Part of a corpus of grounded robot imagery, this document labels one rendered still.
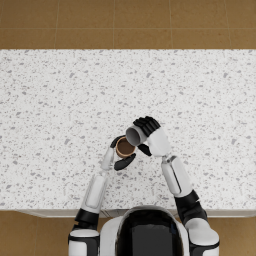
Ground robot body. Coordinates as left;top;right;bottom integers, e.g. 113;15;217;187
99;205;191;256

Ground grey cup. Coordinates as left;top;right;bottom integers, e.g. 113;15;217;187
125;124;149;147

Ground brown cup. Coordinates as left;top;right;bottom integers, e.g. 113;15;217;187
115;135;137;159

